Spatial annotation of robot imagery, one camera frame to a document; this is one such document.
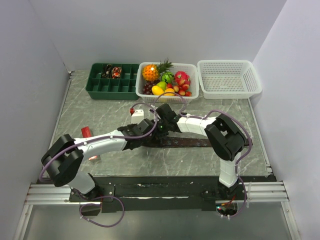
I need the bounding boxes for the empty white basket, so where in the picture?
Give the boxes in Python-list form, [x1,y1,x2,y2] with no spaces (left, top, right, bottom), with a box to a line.
[197,60,262,100]

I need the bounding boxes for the brown floral necktie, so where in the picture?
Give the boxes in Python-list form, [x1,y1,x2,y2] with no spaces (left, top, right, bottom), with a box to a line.
[142,136,253,149]

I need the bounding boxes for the toy strawberry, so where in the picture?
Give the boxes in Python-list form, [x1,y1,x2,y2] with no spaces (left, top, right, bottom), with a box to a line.
[178,89,186,96]

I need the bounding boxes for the toy green apple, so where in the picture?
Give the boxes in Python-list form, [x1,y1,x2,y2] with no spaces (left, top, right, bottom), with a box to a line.
[156,81,167,91]

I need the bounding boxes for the dark rolled tie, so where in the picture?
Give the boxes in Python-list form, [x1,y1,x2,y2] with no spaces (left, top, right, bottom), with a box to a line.
[101,63,113,79]

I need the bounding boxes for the toy pineapple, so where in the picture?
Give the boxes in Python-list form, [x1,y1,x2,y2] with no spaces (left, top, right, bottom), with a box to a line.
[142,58,173,82]

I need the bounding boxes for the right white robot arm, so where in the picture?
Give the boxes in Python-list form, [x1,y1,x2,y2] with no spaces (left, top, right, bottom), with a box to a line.
[155,103,249,200]

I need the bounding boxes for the aluminium frame rail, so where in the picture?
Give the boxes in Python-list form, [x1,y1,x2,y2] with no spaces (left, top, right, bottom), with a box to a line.
[244,181,289,203]

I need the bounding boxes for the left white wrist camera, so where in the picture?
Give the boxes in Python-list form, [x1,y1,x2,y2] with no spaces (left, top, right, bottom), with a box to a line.
[130,108,145,124]

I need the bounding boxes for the red patterned rolled tie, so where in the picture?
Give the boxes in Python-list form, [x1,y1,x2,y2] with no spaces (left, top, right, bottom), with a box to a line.
[111,66,122,79]

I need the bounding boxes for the toy watermelon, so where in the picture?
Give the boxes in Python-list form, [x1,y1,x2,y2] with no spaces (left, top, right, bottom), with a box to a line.
[160,71,174,84]

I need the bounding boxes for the white fruit basket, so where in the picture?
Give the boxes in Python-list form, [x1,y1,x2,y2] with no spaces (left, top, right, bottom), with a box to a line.
[135,62,200,104]

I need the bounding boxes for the red toothpaste box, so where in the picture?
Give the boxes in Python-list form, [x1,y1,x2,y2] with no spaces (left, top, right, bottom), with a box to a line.
[81,126,101,163]

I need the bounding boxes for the green compartment tray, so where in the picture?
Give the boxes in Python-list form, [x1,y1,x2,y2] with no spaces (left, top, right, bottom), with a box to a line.
[85,63,139,101]

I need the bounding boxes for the toy yellow mango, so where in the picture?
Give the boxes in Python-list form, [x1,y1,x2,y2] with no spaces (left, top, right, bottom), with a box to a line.
[151,85,164,96]

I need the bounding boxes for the toy orange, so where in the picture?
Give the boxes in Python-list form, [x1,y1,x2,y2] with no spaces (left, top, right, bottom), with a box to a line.
[164,88,175,97]

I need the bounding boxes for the toy purple grapes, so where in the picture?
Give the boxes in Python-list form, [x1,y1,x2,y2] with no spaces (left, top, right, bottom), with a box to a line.
[142,80,159,95]

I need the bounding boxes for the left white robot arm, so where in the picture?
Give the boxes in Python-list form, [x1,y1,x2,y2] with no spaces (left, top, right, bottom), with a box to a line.
[39,118,157,201]

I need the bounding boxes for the toy dragon fruit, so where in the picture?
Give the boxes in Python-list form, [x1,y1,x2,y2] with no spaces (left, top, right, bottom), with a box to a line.
[174,71,191,86]

